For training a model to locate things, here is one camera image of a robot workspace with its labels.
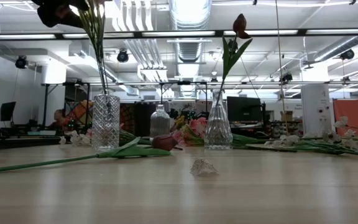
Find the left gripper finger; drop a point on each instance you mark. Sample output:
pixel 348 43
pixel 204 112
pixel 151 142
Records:
pixel 57 12

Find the dark red artificial tulip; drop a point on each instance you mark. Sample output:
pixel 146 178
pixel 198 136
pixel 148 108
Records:
pixel 240 25
pixel 164 142

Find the diamond-cut cylindrical glass vase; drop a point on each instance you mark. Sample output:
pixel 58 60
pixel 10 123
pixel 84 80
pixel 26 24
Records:
pixel 106 124

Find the ribbed glass bottle vase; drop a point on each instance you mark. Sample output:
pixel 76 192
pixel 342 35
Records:
pixel 159 124

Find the conical glass vase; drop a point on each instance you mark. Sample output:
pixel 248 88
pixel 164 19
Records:
pixel 218 130

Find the black ceiling spotlight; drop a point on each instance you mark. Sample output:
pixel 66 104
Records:
pixel 21 62
pixel 287 77
pixel 122 56
pixel 347 54

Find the black metal stand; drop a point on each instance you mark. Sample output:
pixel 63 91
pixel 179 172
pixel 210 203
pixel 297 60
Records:
pixel 45 105

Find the orange colourful cloth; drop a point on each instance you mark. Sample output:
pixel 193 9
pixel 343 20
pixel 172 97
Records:
pixel 79 113

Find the small black monitor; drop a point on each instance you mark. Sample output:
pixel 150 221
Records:
pixel 7 110

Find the orange patterned panel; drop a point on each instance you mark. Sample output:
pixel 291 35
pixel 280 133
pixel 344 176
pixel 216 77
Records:
pixel 126 119

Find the black panel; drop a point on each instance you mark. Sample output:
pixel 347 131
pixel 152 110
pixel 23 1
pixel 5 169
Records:
pixel 143 119

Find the large black monitor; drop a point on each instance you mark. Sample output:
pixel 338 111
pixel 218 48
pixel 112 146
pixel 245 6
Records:
pixel 244 109

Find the small fallen white petal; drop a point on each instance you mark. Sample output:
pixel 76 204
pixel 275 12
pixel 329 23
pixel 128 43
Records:
pixel 202 168

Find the cardboard box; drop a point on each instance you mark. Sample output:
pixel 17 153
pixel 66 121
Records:
pixel 287 116

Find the white pillar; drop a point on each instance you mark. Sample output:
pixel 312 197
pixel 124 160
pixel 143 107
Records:
pixel 315 105

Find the large silver ceiling duct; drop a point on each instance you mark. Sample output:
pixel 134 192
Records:
pixel 190 18

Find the slim silver ceiling duct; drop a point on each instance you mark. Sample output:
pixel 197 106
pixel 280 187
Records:
pixel 337 49

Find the orange partition wall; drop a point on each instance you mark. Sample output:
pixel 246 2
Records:
pixel 350 115

